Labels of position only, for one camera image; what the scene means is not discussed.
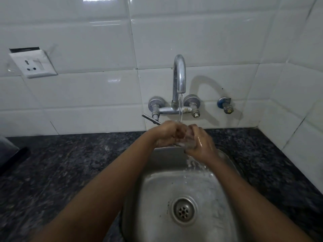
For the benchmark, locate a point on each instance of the white wall power socket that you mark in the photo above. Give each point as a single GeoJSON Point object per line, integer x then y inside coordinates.
{"type": "Point", "coordinates": [34, 64]}

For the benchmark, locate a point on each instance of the person's left hand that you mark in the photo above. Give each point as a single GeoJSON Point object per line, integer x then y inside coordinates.
{"type": "Point", "coordinates": [165, 134]}

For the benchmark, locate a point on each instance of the person's left forearm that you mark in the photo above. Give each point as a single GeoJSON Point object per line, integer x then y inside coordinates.
{"type": "Point", "coordinates": [106, 189]}

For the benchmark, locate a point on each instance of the person's right fingers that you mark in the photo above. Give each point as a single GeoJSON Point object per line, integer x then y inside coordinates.
{"type": "Point", "coordinates": [193, 132]}

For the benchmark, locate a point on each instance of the clear drinking glass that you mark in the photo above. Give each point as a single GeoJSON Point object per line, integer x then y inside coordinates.
{"type": "Point", "coordinates": [186, 141]}

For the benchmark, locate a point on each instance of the stainless steel sink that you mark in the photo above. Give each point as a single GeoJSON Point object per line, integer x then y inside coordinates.
{"type": "Point", "coordinates": [176, 189]}

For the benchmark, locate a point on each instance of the round steel sink drain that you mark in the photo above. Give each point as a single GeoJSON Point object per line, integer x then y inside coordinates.
{"type": "Point", "coordinates": [183, 211]}

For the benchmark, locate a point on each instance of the person's right forearm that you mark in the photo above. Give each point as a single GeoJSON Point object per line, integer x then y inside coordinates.
{"type": "Point", "coordinates": [247, 199]}

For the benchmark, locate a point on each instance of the chrome wall angle valve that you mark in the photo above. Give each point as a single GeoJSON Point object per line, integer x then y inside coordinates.
{"type": "Point", "coordinates": [225, 104]}

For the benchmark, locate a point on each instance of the chrome wall mixer tap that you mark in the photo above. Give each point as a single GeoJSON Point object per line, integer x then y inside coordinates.
{"type": "Point", "coordinates": [178, 78]}

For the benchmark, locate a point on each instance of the person's right hand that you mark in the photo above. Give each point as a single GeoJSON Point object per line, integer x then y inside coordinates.
{"type": "Point", "coordinates": [203, 146]}

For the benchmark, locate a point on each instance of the dark grey appliance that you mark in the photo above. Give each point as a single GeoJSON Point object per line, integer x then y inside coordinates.
{"type": "Point", "coordinates": [10, 154]}

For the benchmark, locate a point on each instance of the person's left fingers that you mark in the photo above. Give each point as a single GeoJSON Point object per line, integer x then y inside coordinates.
{"type": "Point", "coordinates": [181, 130]}

